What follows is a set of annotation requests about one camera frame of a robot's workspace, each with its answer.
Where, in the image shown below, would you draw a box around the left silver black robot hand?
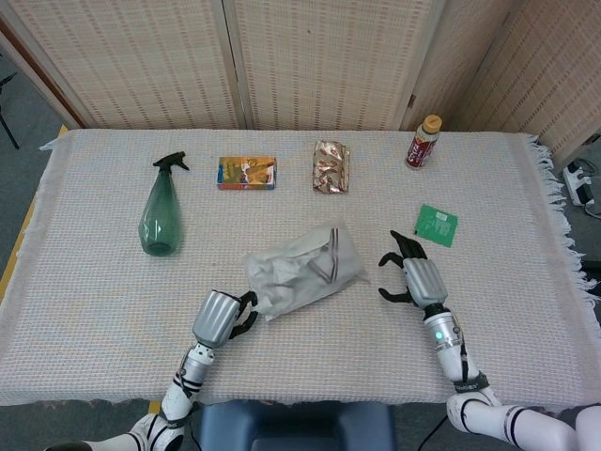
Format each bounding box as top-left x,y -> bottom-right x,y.
192,289 -> 259,350

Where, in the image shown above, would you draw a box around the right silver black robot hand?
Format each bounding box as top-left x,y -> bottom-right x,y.
378,229 -> 448,310

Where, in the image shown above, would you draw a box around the transparent plastic bag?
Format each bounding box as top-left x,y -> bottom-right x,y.
241,216 -> 372,322

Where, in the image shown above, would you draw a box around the white garment with striped trim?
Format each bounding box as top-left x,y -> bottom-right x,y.
246,226 -> 348,314

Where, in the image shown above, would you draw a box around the green flat sachet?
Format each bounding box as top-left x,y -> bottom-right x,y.
413,204 -> 459,248

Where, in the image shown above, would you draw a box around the green plastic spray bottle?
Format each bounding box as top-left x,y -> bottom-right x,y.
137,150 -> 192,257

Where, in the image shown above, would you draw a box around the pale woven tablecloth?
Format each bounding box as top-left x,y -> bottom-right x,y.
0,127 -> 601,408

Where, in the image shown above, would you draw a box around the red coffee bottle yellow cap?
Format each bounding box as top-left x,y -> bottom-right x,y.
405,115 -> 443,171

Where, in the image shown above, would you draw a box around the colourful cardboard box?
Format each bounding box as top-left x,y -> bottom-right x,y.
216,156 -> 278,192

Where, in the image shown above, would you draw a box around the crumpled foil snack packet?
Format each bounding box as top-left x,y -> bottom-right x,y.
312,139 -> 352,195

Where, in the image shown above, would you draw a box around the white power strip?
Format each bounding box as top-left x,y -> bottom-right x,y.
562,158 -> 597,208

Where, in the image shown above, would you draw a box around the woven folding screen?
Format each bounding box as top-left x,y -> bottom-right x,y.
0,0 -> 601,163

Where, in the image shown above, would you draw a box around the black stand legs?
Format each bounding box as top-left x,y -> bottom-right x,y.
0,54 -> 21,150

